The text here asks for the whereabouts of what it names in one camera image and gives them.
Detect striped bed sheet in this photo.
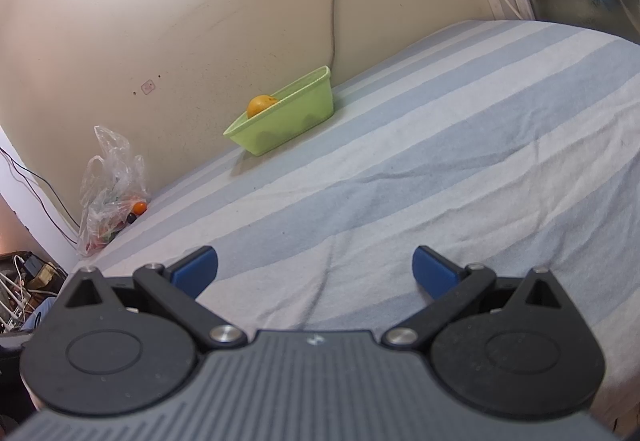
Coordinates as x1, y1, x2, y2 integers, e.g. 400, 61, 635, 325
75, 18, 640, 424

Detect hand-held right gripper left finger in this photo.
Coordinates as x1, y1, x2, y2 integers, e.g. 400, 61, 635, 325
59, 245, 249, 353

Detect blue cloth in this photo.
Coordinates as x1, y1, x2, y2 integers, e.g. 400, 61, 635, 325
27, 297, 58, 333

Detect yellowish box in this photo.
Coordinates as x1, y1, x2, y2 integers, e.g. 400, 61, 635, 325
32, 262, 69, 293

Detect light green plastic tray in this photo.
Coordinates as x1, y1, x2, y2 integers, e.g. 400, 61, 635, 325
223, 66, 335, 157

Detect yellow orange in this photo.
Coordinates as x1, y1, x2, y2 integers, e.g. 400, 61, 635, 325
246, 94, 278, 118

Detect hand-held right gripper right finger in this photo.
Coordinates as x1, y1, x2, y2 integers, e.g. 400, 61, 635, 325
381, 245, 572, 353

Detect black wall cable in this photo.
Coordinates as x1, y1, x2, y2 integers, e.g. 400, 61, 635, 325
0, 147, 82, 244

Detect clear plastic bag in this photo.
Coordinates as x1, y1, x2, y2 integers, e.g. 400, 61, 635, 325
76, 125, 150, 258

